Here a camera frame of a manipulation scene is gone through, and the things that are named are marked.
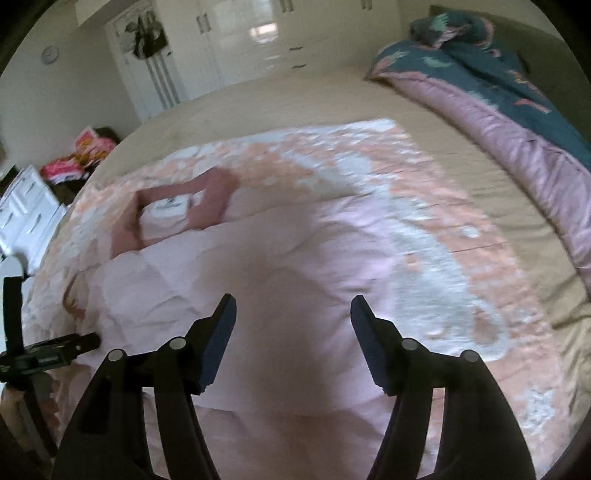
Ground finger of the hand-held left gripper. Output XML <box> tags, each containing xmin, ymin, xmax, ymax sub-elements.
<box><xmin>55</xmin><ymin>332</ymin><xmax>102</xmax><ymax>366</ymax></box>

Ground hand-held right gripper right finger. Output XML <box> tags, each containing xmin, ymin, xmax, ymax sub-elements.
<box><xmin>350</xmin><ymin>295</ymin><xmax>536</xmax><ymax>480</ymax></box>

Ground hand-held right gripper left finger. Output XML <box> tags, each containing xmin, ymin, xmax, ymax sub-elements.
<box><xmin>51</xmin><ymin>294</ymin><xmax>237</xmax><ymax>480</ymax></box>

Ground light pink padded garment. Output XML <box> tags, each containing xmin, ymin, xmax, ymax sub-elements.
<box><xmin>90</xmin><ymin>167</ymin><xmax>416</xmax><ymax>480</ymax></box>

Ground orange and white printed blanket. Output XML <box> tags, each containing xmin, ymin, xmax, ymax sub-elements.
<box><xmin>23</xmin><ymin>118</ymin><xmax>583</xmax><ymax>480</ymax></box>

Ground white drawer cabinet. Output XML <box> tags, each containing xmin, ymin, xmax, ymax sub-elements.
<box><xmin>0</xmin><ymin>165</ymin><xmax>70</xmax><ymax>274</ymax></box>

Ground pink printed packets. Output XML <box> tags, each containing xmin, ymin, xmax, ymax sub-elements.
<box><xmin>40</xmin><ymin>128</ymin><xmax>117</xmax><ymax>184</ymax></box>

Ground bed with tan sheet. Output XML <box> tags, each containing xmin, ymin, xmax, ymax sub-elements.
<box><xmin>60</xmin><ymin>64</ymin><xmax>591</xmax><ymax>462</ymax></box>

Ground white door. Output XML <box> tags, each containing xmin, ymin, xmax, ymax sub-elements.
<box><xmin>104</xmin><ymin>2</ymin><xmax>186</xmax><ymax>123</ymax></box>

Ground teal and pink quilt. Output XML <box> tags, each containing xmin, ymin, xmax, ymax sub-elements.
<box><xmin>365</xmin><ymin>4</ymin><xmax>591</xmax><ymax>280</ymax></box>

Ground white glossy wardrobe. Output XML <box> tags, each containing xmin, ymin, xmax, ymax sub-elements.
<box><xmin>74</xmin><ymin>0</ymin><xmax>402</xmax><ymax>89</ymax></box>

